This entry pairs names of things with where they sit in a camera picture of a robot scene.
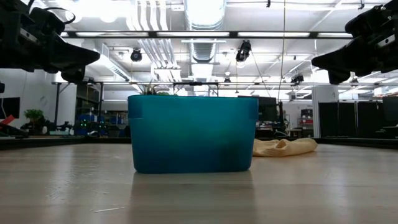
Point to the black ceiling camera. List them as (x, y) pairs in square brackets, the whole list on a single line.
[(243, 53), (136, 56), (297, 78)]

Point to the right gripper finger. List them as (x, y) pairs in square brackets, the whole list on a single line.
[(339, 77), (343, 60)]

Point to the black background monitor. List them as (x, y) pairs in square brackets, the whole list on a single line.
[(267, 112)]

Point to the black background frame rail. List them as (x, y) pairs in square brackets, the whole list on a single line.
[(77, 82)]

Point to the potted succulent in white pot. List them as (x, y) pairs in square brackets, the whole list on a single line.
[(152, 91)]

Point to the black partition screen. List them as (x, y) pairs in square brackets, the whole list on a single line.
[(335, 119)]

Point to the leafy background room plant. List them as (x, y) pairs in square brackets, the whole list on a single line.
[(34, 114)]

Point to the black wall monitor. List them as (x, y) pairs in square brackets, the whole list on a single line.
[(11, 107)]

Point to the storage shelf with boxes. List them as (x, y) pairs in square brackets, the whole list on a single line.
[(307, 119)]

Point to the red background object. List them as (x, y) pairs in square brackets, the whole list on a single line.
[(7, 120)]

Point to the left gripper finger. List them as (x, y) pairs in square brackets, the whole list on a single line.
[(73, 75), (71, 59)]

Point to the black aluminium table frame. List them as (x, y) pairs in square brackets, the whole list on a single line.
[(62, 141)]

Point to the yellow-orange cloth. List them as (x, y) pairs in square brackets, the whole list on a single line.
[(289, 147)]

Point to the blue plastic tupperware container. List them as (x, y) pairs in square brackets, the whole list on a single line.
[(192, 133)]

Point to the black overhead crossbar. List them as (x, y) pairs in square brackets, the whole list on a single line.
[(233, 34)]

